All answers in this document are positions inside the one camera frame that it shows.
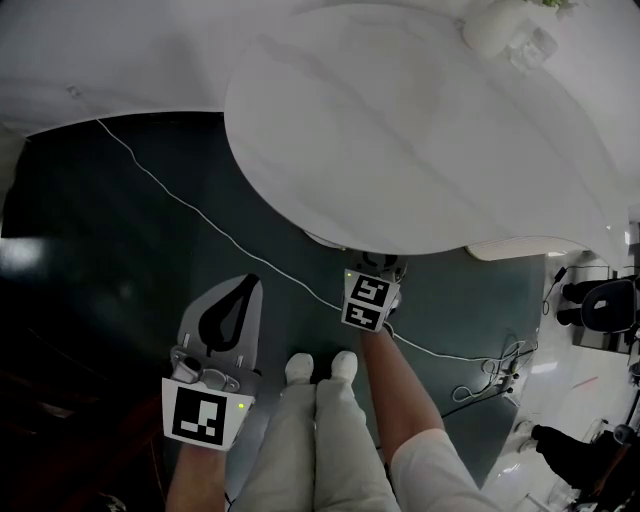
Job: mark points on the person's white shoe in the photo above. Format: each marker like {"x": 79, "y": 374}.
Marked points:
{"x": 345, "y": 364}
{"x": 299, "y": 367}

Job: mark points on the white ceramic vase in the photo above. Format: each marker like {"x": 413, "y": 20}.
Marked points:
{"x": 492, "y": 27}

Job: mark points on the clear glass jar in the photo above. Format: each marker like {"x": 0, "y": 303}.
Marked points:
{"x": 532, "y": 47}

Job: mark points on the person's white shirt sleeve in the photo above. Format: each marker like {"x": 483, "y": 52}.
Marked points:
{"x": 440, "y": 475}

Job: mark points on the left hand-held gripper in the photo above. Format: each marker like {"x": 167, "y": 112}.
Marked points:
{"x": 245, "y": 360}

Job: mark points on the person's right forearm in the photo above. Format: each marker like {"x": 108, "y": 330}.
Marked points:
{"x": 395, "y": 390}

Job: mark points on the white marble dressing table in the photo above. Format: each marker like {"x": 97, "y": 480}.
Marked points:
{"x": 400, "y": 140}

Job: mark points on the person's right white shoe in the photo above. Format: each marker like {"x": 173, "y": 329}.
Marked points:
{"x": 345, "y": 364}

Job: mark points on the dark green carpet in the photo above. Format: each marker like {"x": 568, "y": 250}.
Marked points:
{"x": 150, "y": 225}

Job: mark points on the black office chair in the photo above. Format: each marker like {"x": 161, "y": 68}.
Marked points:
{"x": 612, "y": 305}

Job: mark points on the green plant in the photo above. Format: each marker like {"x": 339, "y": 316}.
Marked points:
{"x": 552, "y": 5}

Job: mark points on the person's white trousers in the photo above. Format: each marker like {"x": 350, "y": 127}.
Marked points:
{"x": 310, "y": 450}

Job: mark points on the person's left forearm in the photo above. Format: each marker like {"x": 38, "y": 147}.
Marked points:
{"x": 195, "y": 475}

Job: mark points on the person's left white shoe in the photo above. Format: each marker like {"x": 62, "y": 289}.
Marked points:
{"x": 299, "y": 367}

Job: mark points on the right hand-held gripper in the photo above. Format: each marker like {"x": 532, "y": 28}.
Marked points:
{"x": 367, "y": 300}

